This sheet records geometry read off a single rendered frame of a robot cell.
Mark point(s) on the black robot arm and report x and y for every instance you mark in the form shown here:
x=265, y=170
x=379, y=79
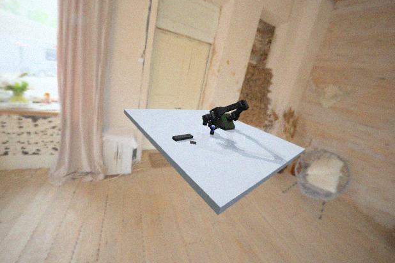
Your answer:
x=219, y=111

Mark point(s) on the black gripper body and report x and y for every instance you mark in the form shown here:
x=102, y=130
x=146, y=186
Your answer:
x=215, y=123

